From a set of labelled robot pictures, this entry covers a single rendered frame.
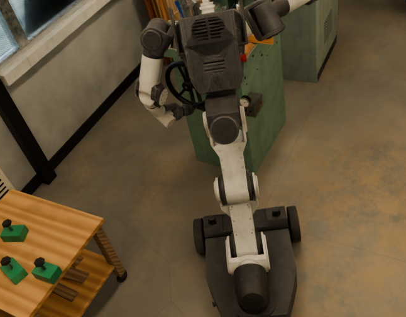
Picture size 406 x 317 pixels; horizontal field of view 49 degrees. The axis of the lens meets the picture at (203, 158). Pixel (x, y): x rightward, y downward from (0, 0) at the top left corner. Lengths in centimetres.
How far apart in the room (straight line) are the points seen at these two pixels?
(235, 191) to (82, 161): 174
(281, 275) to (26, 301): 118
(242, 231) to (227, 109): 68
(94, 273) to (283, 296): 100
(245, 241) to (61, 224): 91
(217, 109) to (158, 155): 157
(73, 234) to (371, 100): 231
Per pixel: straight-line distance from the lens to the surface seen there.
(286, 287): 227
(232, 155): 196
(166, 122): 219
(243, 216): 214
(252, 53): 244
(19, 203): 258
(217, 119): 169
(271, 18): 182
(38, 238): 235
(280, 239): 242
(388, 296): 248
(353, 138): 320
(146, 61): 188
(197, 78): 172
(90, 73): 370
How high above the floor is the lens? 214
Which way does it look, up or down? 43 degrees down
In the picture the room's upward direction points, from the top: 14 degrees counter-clockwise
